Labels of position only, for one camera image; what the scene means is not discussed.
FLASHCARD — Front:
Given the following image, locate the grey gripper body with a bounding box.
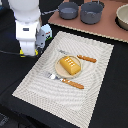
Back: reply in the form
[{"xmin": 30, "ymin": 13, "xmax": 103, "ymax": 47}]
[{"xmin": 35, "ymin": 29, "xmax": 46, "ymax": 53}]

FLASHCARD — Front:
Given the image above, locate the small white milk carton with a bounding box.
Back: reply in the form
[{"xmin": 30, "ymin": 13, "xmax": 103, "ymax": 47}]
[{"xmin": 42, "ymin": 24, "xmax": 52, "ymax": 40}]

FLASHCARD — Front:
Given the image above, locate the orange bread loaf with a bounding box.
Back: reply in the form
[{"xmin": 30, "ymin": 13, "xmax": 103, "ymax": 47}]
[{"xmin": 60, "ymin": 56, "xmax": 81, "ymax": 75}]

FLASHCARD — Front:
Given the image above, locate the yellow butter box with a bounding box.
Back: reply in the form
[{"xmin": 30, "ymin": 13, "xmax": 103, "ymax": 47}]
[{"xmin": 20, "ymin": 49, "xmax": 38, "ymax": 57}]

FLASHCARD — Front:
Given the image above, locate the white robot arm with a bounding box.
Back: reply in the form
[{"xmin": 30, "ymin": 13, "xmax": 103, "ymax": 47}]
[{"xmin": 8, "ymin": 0, "xmax": 46, "ymax": 56}]

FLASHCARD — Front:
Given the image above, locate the pink serving board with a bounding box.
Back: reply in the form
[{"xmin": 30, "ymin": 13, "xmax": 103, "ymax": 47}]
[{"xmin": 48, "ymin": 0, "xmax": 128, "ymax": 43}]

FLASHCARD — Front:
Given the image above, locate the round beige plate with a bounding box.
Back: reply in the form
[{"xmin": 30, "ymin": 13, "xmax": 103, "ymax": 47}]
[{"xmin": 55, "ymin": 55, "xmax": 82, "ymax": 78}]

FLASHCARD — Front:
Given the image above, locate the dark grey cooking pot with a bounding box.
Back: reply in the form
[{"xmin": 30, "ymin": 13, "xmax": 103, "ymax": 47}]
[{"xmin": 80, "ymin": 1, "xmax": 103, "ymax": 24}]

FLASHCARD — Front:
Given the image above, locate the white woven placemat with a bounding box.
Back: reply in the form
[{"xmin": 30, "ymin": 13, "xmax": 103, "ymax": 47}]
[{"xmin": 13, "ymin": 31, "xmax": 113, "ymax": 128}]

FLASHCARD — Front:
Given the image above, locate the beige bowl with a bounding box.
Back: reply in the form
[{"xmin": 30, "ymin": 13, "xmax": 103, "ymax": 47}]
[{"xmin": 116, "ymin": 4, "xmax": 128, "ymax": 31}]

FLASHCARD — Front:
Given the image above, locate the knife with wooden handle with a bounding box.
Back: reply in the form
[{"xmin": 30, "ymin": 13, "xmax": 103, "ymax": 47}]
[{"xmin": 58, "ymin": 50, "xmax": 97, "ymax": 63}]

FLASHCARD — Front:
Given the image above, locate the grey saucepan with handle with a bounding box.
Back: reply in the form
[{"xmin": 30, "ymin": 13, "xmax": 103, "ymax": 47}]
[{"xmin": 43, "ymin": 2, "xmax": 79, "ymax": 20}]

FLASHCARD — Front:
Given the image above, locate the fork with wooden handle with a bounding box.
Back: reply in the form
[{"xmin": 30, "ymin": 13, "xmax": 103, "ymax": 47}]
[{"xmin": 43, "ymin": 71, "xmax": 84, "ymax": 89}]

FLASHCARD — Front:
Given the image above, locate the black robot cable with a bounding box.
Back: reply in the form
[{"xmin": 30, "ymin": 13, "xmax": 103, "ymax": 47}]
[{"xmin": 0, "ymin": 49, "xmax": 22, "ymax": 56}]

